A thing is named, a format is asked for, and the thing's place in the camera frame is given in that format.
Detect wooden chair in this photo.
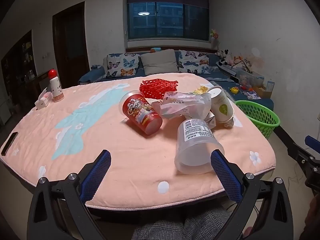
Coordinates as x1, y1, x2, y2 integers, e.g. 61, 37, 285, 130
25, 70, 50, 98

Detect black phone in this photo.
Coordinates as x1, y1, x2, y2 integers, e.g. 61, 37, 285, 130
1, 131, 18, 156

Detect small white pink box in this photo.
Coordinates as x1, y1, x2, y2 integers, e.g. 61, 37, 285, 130
34, 88, 52, 110

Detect printed booklet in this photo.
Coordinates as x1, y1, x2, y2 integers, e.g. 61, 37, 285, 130
244, 90, 262, 100

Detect white paper cup green leaf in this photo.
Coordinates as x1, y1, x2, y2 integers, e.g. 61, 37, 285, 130
209, 85, 235, 123

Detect green plastic basket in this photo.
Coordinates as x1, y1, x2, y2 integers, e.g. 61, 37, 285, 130
235, 100, 281, 140

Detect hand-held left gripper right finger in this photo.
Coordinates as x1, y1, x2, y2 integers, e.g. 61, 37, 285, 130
210, 149, 294, 240

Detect dark wooden door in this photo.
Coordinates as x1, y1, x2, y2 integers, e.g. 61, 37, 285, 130
52, 2, 90, 88

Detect red printed plastic cup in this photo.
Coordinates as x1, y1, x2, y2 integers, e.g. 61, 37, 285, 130
119, 90, 163, 136

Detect white bottle red cap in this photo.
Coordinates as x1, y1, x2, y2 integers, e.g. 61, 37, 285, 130
48, 69, 64, 102

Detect patterned cloth bundle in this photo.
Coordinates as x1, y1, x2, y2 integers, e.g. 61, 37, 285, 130
234, 57, 253, 74

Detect artificial flowers in vase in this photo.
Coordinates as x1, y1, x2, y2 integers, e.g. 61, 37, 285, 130
209, 29, 221, 50

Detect clear plastic bag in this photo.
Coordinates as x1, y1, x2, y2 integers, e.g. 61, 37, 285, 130
156, 91, 213, 120

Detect red foam fruit net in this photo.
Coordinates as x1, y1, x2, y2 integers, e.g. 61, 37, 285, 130
139, 78, 180, 100

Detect clear plastic storage box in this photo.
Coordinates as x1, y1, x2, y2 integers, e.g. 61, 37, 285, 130
235, 66, 265, 88

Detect blue sofa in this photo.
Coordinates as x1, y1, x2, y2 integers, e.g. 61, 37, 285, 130
78, 51, 274, 110

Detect person's grey plaid trousers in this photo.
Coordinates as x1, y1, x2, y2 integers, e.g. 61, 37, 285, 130
131, 206, 240, 240

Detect person's right forearm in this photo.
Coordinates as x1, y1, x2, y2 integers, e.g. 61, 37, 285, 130
304, 195, 320, 240

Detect clear plastic yoghurt tub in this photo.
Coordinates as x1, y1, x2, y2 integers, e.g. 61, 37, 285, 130
174, 119, 225, 175

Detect window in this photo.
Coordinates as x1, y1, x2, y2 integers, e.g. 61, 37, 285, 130
127, 0, 210, 42

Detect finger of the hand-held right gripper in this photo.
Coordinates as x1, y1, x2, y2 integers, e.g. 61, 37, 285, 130
287, 142, 316, 172
304, 135, 320, 153

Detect dark display cabinet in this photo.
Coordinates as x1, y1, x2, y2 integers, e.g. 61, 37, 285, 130
1, 30, 38, 108

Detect clear plastic bottle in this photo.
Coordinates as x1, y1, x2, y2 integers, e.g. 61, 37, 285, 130
205, 111, 217, 130

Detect pink printed blanket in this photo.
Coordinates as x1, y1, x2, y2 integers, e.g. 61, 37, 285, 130
0, 73, 277, 209

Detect cardboard box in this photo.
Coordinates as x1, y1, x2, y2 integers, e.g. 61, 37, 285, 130
252, 86, 268, 98

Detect grey cushion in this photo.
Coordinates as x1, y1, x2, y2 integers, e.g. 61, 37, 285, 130
140, 49, 178, 75

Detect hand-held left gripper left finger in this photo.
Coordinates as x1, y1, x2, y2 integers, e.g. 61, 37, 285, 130
27, 149, 112, 240

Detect butterfly print cushion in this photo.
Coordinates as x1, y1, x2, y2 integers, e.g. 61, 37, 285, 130
105, 53, 141, 78
178, 50, 210, 75

